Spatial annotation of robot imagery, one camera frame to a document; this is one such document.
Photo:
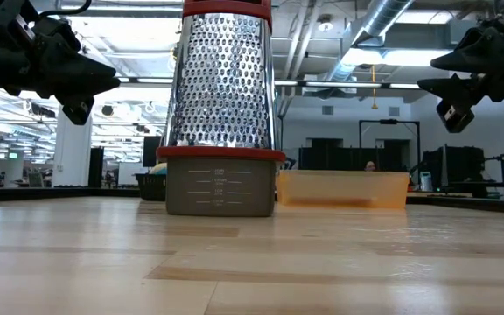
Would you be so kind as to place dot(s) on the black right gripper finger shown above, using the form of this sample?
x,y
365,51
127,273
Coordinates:
x,y
457,100
484,52

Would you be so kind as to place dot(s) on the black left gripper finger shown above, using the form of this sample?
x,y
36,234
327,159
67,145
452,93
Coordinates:
x,y
77,109
77,70

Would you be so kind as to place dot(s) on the white building column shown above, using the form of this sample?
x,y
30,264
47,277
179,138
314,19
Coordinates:
x,y
70,153

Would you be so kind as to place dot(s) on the black upright panel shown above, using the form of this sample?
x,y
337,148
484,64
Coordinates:
x,y
95,166

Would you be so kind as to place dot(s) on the black monitor cluster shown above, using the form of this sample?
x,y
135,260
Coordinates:
x,y
462,164

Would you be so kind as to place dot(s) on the long ceiling light bar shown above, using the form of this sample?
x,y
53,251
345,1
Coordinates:
x,y
147,80
344,85

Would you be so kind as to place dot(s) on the black mesh basket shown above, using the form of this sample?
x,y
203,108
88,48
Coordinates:
x,y
151,188

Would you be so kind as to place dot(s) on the person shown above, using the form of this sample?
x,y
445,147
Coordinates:
x,y
370,166

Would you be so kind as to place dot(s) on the black cabinet row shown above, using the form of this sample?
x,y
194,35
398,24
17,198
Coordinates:
x,y
344,159

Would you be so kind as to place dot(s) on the orange translucent plastic bin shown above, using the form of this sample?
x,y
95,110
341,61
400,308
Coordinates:
x,y
344,188

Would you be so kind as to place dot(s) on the steel box grater red trim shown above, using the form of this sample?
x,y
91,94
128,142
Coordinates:
x,y
221,87

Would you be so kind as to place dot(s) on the black stand frame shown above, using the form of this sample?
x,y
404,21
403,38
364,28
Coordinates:
x,y
388,121

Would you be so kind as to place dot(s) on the silver ventilation duct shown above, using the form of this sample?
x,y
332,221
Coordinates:
x,y
383,17

